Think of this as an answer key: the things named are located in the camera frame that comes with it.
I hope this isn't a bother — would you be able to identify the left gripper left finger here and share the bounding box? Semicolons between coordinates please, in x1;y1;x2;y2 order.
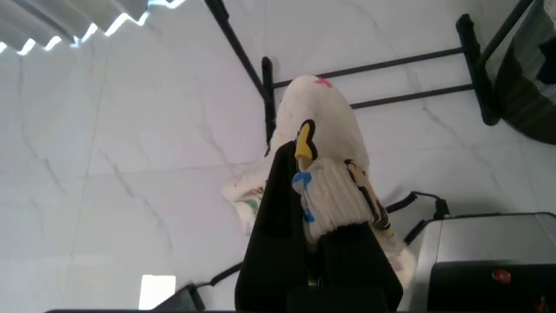
234;141;314;310

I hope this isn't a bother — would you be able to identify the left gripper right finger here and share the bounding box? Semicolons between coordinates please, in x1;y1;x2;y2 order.
316;221;404;310

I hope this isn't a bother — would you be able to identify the cream printed garment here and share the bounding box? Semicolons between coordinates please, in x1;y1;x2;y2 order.
221;74;418;290

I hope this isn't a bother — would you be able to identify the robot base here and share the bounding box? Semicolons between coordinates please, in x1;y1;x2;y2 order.
407;211;556;312

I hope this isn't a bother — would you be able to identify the black clothes rack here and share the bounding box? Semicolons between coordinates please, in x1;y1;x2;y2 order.
203;0;536;158

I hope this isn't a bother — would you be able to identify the white curtain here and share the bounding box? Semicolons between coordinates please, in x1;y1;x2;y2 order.
0;0;188;57

